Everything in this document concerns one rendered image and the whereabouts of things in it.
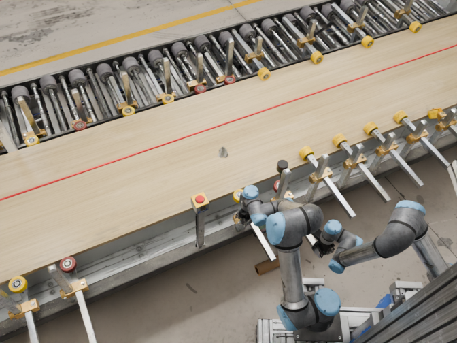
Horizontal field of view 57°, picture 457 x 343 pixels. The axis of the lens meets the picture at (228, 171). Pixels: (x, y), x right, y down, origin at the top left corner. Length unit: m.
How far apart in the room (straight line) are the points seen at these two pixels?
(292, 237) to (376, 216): 2.11
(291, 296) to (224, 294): 1.41
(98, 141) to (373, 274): 2.20
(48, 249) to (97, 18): 3.34
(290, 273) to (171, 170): 1.12
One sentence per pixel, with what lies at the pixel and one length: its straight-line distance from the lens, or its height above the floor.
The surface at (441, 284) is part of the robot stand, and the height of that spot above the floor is 1.92.
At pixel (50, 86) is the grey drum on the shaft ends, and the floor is 0.83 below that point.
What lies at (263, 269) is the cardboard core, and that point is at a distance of 3.16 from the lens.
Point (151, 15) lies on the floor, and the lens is 5.19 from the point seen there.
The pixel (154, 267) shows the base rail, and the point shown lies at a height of 0.70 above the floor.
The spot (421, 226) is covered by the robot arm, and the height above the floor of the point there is 1.51.
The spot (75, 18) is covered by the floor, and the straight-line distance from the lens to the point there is 5.28.
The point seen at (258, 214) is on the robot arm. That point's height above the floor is 1.26.
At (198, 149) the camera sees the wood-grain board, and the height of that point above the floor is 0.90.
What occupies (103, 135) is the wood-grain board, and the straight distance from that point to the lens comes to 2.77.
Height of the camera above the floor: 2.99
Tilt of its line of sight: 56 degrees down
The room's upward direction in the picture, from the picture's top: 5 degrees clockwise
